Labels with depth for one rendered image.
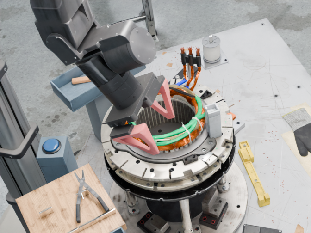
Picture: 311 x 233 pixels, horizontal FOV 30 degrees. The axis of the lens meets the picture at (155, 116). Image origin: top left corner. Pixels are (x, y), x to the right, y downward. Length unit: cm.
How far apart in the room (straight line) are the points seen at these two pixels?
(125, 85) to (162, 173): 43
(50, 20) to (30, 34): 274
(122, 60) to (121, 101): 9
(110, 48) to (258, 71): 115
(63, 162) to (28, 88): 177
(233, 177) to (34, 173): 59
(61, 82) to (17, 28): 204
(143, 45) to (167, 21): 259
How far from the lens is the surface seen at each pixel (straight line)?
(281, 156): 173
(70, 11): 86
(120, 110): 94
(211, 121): 131
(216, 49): 197
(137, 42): 86
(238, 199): 161
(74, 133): 293
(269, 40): 208
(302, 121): 180
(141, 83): 96
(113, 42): 86
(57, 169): 152
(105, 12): 361
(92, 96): 159
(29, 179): 178
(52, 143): 150
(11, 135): 165
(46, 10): 85
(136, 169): 133
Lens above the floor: 214
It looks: 47 degrees down
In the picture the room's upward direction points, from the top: 10 degrees counter-clockwise
